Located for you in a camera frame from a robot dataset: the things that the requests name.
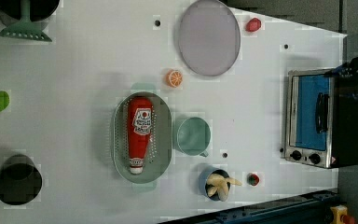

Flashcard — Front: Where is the red plush ketchup bottle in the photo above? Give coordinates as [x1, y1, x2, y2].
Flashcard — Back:
[127, 97, 153, 175]

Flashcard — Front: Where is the green metal mug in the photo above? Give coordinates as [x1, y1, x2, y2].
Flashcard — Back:
[175, 117, 212, 158]

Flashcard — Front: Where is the orange slice toy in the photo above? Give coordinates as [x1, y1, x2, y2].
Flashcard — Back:
[165, 70, 183, 88]

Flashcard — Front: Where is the blue cup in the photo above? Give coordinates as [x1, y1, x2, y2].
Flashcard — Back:
[199, 167, 229, 202]

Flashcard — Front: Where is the peeled banana toy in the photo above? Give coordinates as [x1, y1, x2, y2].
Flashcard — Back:
[206, 174, 242, 202]

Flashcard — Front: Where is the grey round plate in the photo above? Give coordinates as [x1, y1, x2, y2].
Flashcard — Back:
[178, 0, 241, 76]

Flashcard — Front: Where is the red strawberry toy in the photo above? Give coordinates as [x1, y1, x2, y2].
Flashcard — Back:
[246, 18, 261, 32]

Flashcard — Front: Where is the silver black toaster oven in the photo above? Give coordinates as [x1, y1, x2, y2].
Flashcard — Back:
[284, 69, 358, 169]

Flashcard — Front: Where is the black round pot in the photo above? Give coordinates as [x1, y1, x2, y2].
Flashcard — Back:
[0, 0, 60, 21]

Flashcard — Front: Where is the black cylinder cup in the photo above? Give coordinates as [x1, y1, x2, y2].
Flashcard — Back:
[0, 154, 43, 205]

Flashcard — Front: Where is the green slotted spatula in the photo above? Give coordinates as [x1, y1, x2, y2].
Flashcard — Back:
[0, 0, 51, 42]

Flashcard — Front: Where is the yellow red emergency button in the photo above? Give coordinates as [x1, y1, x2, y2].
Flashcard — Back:
[330, 205, 356, 224]

